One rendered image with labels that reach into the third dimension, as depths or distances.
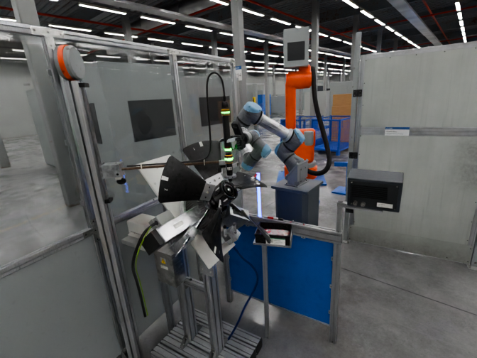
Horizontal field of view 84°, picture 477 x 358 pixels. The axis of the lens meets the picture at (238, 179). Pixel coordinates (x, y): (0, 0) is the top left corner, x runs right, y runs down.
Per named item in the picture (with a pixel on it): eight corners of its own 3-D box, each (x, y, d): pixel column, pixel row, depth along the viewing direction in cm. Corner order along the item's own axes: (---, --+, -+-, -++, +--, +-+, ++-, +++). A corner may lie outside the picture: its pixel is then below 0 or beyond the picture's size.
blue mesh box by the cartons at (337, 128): (310, 152, 785) (310, 118, 757) (328, 145, 872) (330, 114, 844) (338, 155, 727) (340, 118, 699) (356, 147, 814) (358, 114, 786)
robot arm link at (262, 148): (263, 160, 169) (252, 148, 172) (275, 148, 163) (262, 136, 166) (258, 163, 163) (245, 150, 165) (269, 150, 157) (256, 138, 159)
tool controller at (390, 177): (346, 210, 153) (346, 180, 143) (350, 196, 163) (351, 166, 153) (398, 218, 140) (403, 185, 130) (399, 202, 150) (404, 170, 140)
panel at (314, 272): (230, 290, 226) (224, 219, 207) (231, 289, 227) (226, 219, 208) (330, 327, 185) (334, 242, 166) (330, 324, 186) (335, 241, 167)
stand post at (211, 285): (212, 364, 177) (198, 242, 150) (220, 352, 184) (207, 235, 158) (218, 366, 175) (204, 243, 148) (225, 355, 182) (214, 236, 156)
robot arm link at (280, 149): (287, 162, 219) (277, 150, 223) (298, 150, 212) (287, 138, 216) (280, 164, 209) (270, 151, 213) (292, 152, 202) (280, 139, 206)
